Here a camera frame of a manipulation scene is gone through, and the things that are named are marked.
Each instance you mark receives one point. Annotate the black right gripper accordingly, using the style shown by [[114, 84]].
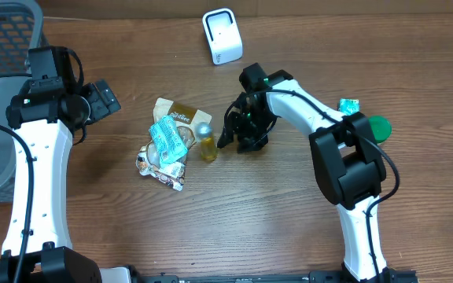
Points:
[[240, 125]]

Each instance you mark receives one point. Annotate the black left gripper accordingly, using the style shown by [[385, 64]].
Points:
[[98, 108]]

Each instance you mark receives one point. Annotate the yellow oil bottle silver cap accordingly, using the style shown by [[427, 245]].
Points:
[[209, 151]]

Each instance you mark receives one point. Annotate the brown snack packet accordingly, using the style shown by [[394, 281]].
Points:
[[186, 118]]

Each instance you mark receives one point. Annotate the white red snack wrapper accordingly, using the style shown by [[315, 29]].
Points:
[[148, 164]]

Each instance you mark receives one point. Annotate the small teal tissue pack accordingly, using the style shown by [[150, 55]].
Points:
[[348, 106]]

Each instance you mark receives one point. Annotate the green lid white jar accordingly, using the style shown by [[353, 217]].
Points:
[[381, 128]]

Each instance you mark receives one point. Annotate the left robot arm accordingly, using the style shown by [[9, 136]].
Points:
[[42, 119]]

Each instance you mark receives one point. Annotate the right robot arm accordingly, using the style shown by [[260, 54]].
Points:
[[347, 163]]

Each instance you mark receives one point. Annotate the white barcode scanner stand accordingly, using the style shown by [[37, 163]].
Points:
[[223, 36]]

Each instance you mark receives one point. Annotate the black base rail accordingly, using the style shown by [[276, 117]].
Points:
[[321, 276]]

